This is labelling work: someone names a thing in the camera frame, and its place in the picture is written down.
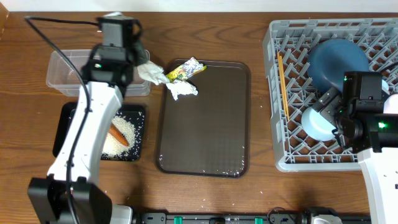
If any white pink cup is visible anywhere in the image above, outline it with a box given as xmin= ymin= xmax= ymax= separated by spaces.
xmin=383 ymin=94 xmax=398 ymax=114

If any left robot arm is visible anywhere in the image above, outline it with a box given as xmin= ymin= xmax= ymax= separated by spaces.
xmin=27 ymin=14 xmax=144 ymax=223

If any light blue bowl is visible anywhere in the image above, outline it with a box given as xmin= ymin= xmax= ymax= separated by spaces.
xmin=301 ymin=107 xmax=335 ymax=141

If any brown serving tray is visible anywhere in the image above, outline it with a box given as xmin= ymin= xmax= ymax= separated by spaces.
xmin=154 ymin=60 xmax=251 ymax=178

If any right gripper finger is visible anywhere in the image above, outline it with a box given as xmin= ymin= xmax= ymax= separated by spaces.
xmin=311 ymin=87 xmax=342 ymax=113
xmin=319 ymin=107 xmax=342 ymax=126

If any white napkin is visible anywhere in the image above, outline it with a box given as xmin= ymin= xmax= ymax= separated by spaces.
xmin=166 ymin=80 xmax=198 ymax=101
xmin=137 ymin=60 xmax=170 ymax=85

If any light blue cup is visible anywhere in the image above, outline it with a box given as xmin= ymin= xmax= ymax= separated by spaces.
xmin=382 ymin=80 xmax=390 ymax=95

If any black waste tray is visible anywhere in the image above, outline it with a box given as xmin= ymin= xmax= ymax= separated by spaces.
xmin=52 ymin=102 xmax=146 ymax=162

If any foil snack wrapper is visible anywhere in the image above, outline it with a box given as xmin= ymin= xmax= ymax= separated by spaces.
xmin=166 ymin=57 xmax=206 ymax=82

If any orange carrot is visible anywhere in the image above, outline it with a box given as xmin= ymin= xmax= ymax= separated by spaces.
xmin=108 ymin=123 xmax=129 ymax=146

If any clear plastic bin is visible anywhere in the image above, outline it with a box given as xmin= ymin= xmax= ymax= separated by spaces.
xmin=46 ymin=49 xmax=151 ymax=97

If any grey dishwasher rack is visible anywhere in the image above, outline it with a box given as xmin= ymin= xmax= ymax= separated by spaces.
xmin=262 ymin=18 xmax=397 ymax=172

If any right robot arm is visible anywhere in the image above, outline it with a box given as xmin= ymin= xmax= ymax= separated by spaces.
xmin=315 ymin=71 xmax=397 ymax=223

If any large blue plate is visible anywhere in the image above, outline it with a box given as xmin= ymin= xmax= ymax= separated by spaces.
xmin=307 ymin=39 xmax=369 ymax=93

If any pile of white rice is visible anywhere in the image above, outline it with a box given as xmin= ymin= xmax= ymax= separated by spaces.
xmin=101 ymin=111 xmax=145 ymax=161

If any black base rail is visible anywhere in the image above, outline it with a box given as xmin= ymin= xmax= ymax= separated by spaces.
xmin=133 ymin=213 xmax=371 ymax=224

